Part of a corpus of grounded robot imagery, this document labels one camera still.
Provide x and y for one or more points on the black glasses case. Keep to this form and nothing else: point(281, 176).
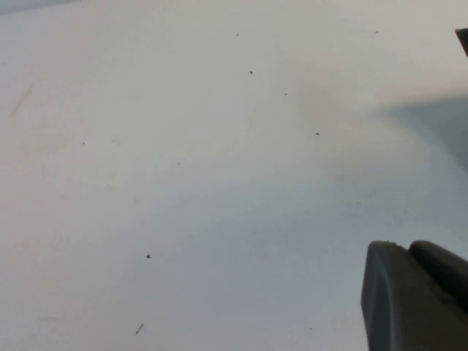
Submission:
point(464, 40)

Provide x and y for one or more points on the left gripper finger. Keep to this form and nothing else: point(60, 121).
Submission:
point(413, 303)

